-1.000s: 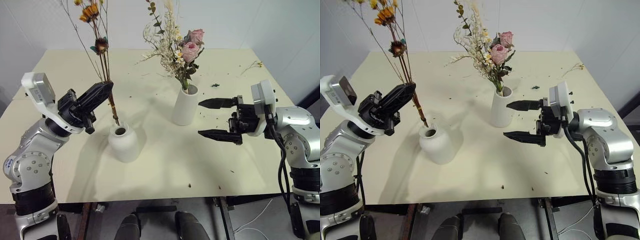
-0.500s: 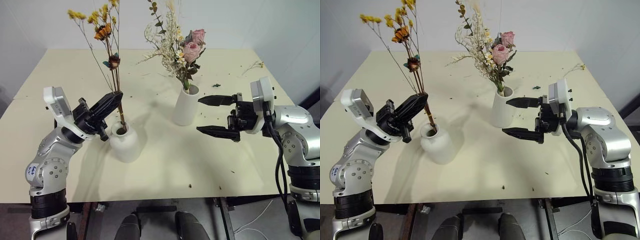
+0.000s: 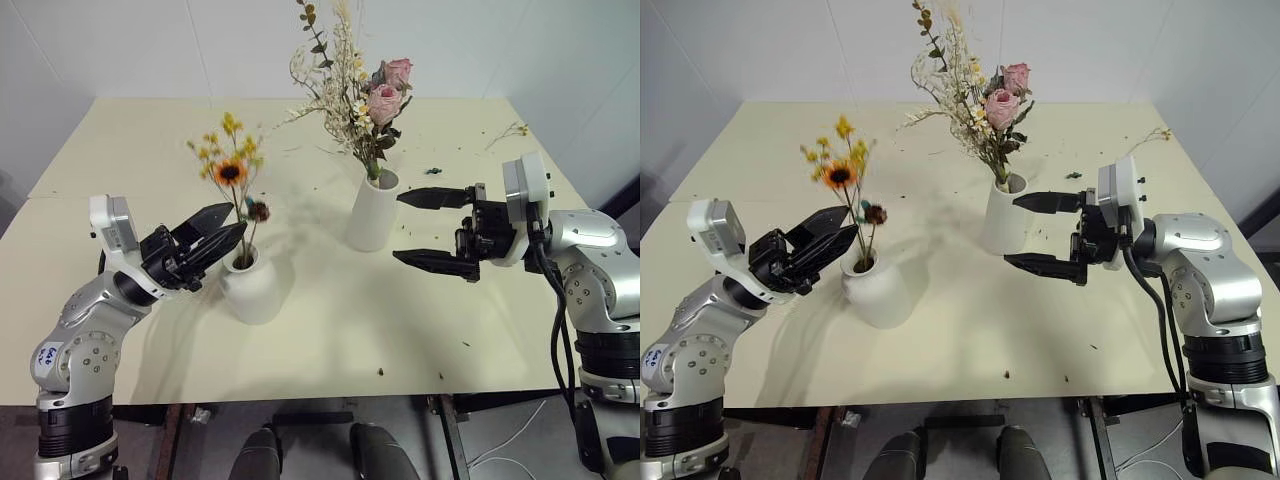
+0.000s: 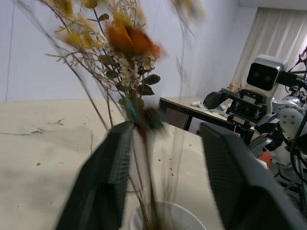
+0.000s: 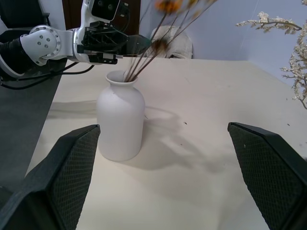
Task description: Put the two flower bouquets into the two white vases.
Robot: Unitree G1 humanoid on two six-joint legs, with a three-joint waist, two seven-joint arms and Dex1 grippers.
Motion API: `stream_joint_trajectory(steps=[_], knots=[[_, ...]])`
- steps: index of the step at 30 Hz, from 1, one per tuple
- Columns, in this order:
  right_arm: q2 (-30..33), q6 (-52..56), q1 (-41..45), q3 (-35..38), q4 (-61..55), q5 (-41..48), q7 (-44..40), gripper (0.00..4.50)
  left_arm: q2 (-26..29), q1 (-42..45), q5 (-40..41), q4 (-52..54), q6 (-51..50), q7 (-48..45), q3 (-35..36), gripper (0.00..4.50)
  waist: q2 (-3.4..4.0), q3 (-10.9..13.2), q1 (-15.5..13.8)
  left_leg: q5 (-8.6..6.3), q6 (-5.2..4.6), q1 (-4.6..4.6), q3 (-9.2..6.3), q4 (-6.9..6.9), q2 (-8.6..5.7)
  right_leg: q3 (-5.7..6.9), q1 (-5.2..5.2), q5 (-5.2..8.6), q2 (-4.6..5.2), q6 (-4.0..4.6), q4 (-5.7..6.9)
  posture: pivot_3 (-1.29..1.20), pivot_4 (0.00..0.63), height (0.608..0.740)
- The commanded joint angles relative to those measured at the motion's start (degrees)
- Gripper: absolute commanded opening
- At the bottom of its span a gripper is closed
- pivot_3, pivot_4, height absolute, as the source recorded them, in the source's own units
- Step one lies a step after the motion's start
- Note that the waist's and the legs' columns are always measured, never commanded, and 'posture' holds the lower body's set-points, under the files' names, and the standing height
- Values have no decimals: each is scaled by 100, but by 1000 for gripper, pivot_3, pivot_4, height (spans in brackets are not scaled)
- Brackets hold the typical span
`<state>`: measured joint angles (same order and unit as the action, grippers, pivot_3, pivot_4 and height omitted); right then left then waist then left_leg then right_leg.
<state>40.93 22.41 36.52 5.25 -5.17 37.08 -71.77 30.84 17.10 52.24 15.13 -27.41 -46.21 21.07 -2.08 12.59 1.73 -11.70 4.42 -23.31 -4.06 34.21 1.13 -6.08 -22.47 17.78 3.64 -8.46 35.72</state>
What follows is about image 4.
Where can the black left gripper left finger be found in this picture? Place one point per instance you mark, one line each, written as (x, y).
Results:
(100, 172)

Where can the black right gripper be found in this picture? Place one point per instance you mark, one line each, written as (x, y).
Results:
(247, 107)

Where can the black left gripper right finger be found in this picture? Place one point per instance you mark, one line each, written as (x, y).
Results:
(239, 182)

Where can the dried bouquet with yellow grass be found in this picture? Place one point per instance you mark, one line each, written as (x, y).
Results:
(150, 172)

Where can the small background flower bunch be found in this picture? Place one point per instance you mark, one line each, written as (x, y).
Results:
(235, 86)

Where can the small white object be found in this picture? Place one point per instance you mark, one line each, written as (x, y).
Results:
(196, 104)

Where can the dark framed background table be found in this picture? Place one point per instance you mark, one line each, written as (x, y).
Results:
(187, 112)

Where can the black bar with lettering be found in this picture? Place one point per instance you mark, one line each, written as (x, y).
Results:
(292, 77)

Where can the white ceramic vase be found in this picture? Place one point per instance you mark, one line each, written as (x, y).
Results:
(183, 215)

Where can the loose dried twig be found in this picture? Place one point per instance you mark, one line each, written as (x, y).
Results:
(26, 133)
(57, 122)

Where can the beige curtain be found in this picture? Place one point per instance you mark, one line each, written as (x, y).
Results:
(275, 33)

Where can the dried bouquet with orange rose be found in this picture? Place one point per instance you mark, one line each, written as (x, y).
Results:
(121, 36)

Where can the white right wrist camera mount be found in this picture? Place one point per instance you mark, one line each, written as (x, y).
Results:
(266, 72)

